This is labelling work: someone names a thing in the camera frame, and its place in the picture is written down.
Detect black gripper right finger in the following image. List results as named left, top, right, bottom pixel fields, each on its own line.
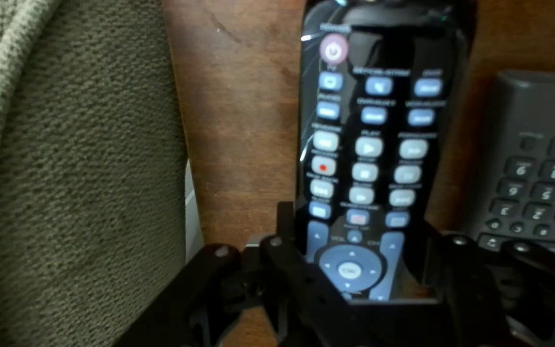
left=419, top=219, right=555, bottom=347

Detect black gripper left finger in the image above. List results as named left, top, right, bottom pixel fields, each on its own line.
left=112, top=200, right=351, bottom=347

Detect black remote blue buttons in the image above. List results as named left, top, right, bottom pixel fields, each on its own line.
left=295, top=0, right=478, bottom=304

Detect small dark grey remote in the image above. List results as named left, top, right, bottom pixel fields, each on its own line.
left=463, top=69, right=555, bottom=256

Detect beige fabric sofa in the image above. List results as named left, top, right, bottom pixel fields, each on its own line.
left=0, top=0, right=189, bottom=347

